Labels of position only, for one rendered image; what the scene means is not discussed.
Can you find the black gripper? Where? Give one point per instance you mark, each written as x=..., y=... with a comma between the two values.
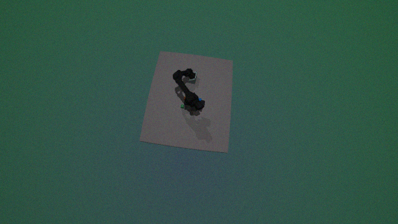
x=187, y=103

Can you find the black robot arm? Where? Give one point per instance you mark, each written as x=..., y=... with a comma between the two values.
x=191, y=97

